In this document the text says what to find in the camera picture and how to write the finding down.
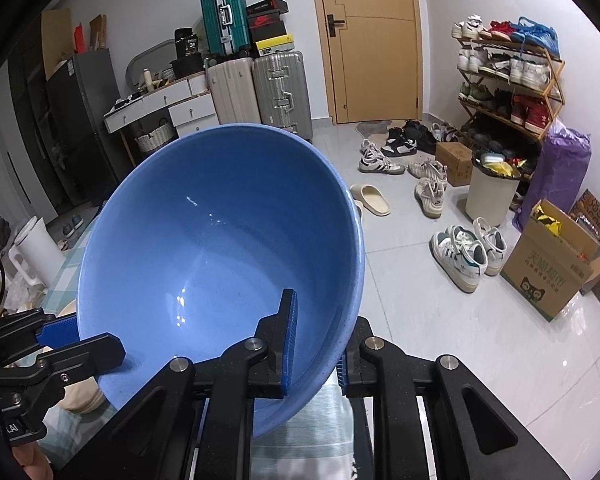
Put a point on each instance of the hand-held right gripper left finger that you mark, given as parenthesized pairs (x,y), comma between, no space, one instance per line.
(290,345)

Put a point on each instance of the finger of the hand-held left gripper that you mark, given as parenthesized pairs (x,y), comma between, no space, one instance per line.
(90,355)
(57,330)

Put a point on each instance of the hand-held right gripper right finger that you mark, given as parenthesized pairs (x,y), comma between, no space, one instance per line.
(355,375)

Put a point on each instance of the blue bowl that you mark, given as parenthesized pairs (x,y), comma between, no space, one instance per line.
(205,240)

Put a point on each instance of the person's left hand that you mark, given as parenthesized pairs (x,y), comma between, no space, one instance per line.
(30,462)

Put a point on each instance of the teal checked tablecloth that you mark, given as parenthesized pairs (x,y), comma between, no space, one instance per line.
(310,435)

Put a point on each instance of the white electric kettle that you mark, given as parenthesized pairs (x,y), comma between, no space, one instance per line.
(30,250)

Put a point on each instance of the grey blue slipper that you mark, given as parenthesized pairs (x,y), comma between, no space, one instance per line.
(72,225)

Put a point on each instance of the white green-trim sneaker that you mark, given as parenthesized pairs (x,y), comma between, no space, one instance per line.
(460,260)
(492,247)

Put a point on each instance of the beige slipper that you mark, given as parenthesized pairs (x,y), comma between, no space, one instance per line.
(372,200)

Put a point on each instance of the scattered group of sneakers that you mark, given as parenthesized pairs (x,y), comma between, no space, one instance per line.
(380,162)

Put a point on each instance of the dark glass cabinet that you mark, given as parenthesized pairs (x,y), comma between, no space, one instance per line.
(30,125)

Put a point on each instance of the dark grey refrigerator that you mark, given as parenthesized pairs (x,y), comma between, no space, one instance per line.
(80,120)

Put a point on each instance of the cardboard box with cat print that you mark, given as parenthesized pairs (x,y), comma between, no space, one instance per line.
(540,270)

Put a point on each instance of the woven laundry basket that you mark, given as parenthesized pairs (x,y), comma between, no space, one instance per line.
(155,137)

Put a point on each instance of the white trash bin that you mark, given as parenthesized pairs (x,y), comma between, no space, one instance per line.
(490,195)

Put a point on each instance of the grey door rug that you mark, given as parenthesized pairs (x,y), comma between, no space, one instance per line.
(375,128)

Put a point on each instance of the small brown cardboard box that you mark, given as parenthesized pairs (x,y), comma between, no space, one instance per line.
(455,160)

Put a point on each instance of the silver suitcase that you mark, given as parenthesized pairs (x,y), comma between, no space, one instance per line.
(282,95)

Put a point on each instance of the white dressing table with drawers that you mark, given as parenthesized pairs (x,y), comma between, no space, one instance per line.
(190,110)

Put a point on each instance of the beige suitcase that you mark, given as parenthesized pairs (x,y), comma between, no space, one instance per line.
(232,92)

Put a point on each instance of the white bottle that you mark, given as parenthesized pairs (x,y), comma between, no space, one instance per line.
(147,81)

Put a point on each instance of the purple bag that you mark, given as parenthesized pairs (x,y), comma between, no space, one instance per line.
(560,175)

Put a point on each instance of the oval grey-framed mirror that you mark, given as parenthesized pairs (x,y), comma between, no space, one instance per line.
(150,57)

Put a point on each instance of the wooden door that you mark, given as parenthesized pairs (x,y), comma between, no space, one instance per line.
(375,70)

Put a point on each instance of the large brown cardboard sheet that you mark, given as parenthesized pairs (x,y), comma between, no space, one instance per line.
(55,40)

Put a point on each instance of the black storage box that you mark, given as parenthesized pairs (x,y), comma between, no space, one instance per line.
(186,66)

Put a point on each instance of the yellow and black shoebox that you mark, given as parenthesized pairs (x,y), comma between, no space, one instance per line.
(274,46)

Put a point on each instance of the brown paper carton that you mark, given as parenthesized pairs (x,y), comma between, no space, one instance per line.
(98,32)

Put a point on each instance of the plain black shoebox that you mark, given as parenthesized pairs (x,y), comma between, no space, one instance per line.
(268,31)

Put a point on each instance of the black printed pouch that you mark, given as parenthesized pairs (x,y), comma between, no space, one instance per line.
(186,42)

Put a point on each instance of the black shoebox red logo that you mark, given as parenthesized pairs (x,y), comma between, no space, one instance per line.
(266,20)

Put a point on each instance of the teal suitcase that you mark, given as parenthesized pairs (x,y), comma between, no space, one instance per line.
(225,15)

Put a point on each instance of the black shoebox dark red lid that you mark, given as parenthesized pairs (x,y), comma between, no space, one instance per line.
(266,6)

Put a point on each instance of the wooden shoe rack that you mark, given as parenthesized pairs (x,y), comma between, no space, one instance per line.
(555,77)

